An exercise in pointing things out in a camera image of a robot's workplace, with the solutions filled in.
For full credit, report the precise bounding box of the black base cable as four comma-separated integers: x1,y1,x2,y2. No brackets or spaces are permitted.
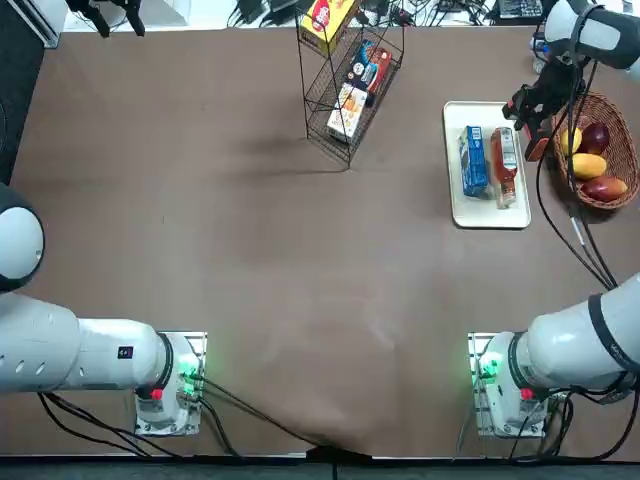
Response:
197,374,331,451

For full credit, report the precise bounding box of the blue Oreo cookie box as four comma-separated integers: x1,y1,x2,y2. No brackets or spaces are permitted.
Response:
458,124,490,199

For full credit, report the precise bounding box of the black wire rack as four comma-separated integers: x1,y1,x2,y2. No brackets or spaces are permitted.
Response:
295,0,405,169

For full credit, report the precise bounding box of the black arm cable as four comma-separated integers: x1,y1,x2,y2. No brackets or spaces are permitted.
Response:
534,94,614,292

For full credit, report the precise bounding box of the white cracker box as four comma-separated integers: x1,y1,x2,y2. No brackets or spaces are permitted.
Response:
326,82,370,141

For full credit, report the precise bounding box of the silver aluminium profile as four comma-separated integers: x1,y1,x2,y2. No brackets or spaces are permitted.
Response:
0,0,69,50

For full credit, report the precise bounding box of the brown wicker basket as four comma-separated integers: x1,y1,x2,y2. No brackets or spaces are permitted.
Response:
547,91,640,211

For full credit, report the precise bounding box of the long yellow mango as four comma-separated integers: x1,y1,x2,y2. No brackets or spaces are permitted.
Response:
569,152,608,181

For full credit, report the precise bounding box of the red and yellow mango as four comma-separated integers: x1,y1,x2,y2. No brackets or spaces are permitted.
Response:
581,175,629,203

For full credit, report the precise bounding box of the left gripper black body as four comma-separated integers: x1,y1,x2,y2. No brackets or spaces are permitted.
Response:
66,0,144,13

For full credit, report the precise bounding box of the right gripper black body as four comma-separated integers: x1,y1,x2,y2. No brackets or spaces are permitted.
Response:
532,52,586,119

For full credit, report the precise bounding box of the dark chocolate cookie box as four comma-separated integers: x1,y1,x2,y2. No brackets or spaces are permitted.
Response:
348,39,394,95

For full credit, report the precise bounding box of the yellow snack box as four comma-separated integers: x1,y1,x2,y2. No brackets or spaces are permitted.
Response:
299,0,361,55

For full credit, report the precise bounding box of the black cable with silver connector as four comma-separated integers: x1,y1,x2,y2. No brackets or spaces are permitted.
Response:
563,59,619,292

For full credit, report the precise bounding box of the white rectangular tray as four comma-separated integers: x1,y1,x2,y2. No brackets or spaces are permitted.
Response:
442,101,532,230

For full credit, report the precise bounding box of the black labelled power adapter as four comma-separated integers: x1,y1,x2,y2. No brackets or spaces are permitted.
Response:
497,0,544,21

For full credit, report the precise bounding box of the clear water bottle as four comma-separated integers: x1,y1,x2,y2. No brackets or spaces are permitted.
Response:
530,32,551,74

